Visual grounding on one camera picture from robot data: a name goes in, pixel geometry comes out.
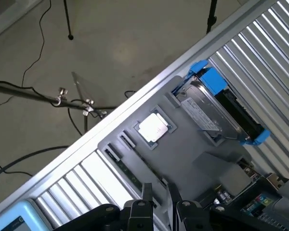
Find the grey plastic parts rack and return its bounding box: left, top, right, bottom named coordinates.
left=97, top=75, right=255, bottom=231

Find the silver CPU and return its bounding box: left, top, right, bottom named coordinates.
left=137, top=113, right=171, bottom=142

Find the silver hard disk drive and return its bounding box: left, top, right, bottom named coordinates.
left=178, top=79, right=244, bottom=142

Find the light blue teach pendant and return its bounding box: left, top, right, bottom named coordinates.
left=0, top=199, right=54, bottom=231

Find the blue disk caddy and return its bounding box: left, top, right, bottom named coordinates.
left=171, top=61, right=270, bottom=146

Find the clear acrylic plate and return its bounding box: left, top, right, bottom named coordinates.
left=71, top=71, right=104, bottom=120

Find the black stand pole with clamps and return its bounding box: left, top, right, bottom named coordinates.
left=0, top=80, right=118, bottom=116

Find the black stand leg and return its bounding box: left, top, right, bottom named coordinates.
left=206, top=0, right=219, bottom=34
left=62, top=0, right=75, bottom=40

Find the thick black cable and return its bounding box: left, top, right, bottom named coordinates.
left=0, top=145, right=70, bottom=181

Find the thin black floor cable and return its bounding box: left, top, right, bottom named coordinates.
left=21, top=0, right=53, bottom=89

